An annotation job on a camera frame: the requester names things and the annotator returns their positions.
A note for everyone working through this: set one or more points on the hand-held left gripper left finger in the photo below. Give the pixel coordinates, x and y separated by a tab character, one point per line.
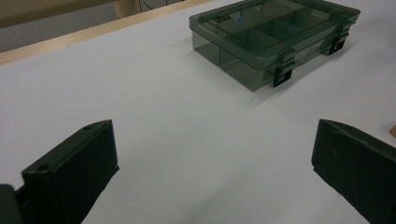
71	174

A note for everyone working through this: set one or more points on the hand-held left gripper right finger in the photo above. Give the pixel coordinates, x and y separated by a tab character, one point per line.
358	168

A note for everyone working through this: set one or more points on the small brown block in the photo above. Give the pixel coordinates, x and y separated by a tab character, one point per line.
393	131

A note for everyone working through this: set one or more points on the grey plastic organizer box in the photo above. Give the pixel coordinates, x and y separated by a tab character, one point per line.
249	31

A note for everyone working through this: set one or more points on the white table cover sheet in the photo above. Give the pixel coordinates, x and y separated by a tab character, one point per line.
186	124

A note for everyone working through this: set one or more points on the light wooden table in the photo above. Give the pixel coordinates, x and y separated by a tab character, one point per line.
93	29

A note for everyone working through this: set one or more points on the light wooden background desk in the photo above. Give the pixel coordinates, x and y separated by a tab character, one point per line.
46	9

